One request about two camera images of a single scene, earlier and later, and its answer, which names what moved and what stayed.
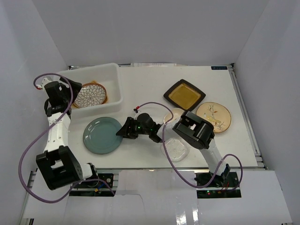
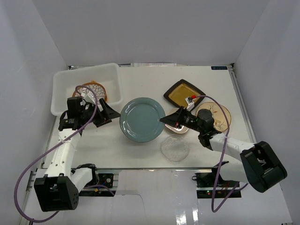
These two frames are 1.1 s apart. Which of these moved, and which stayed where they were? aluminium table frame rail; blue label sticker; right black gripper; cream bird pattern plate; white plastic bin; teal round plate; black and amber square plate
Moved: teal round plate; right black gripper
Stayed: blue label sticker; white plastic bin; aluminium table frame rail; black and amber square plate; cream bird pattern plate
